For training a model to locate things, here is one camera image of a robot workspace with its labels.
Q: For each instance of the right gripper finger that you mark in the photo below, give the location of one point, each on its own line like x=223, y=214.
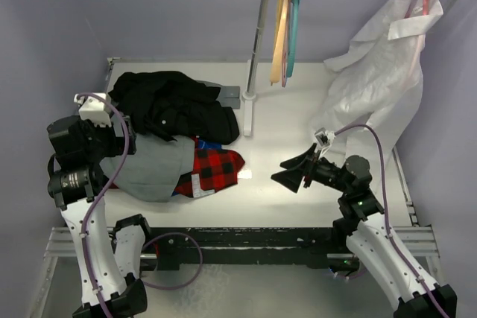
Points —
x=289, y=178
x=297, y=160

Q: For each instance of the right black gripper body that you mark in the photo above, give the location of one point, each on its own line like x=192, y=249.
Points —
x=323, y=172

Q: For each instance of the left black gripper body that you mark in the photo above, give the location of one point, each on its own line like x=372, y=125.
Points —
x=102, y=141

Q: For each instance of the black button shirt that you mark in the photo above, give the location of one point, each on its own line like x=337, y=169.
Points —
x=170, y=103

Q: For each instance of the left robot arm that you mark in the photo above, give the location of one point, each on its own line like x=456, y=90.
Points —
x=109, y=261

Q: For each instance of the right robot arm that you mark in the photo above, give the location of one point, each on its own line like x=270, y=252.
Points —
x=364, y=230

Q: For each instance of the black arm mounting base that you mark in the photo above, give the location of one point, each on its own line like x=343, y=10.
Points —
x=314, y=248

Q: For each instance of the grey shirt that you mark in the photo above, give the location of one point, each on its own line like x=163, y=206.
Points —
x=151, y=174

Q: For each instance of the red black plaid shirt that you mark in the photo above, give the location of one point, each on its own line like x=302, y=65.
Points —
x=213, y=171

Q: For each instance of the orange hanger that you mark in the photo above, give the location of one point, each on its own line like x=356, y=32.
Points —
x=277, y=61

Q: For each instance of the white hanging shirt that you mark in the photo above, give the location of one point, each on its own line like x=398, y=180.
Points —
x=378, y=83

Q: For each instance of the teal hanger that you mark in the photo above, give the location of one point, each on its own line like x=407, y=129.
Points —
x=292, y=37

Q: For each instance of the pink hanger under white shirt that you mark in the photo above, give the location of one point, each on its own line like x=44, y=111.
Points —
x=424, y=10

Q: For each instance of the small white paper tag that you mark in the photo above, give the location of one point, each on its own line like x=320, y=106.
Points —
x=245, y=174

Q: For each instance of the blue garment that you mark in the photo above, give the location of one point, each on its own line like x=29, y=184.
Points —
x=207, y=145

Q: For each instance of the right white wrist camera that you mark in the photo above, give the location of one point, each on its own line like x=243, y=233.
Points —
x=324, y=139

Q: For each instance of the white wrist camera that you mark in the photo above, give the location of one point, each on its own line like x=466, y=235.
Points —
x=94, y=110
x=324, y=139

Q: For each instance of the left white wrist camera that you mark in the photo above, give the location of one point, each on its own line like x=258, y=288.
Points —
x=94, y=110

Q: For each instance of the aluminium frame rail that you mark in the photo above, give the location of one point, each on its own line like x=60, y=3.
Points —
x=420, y=241

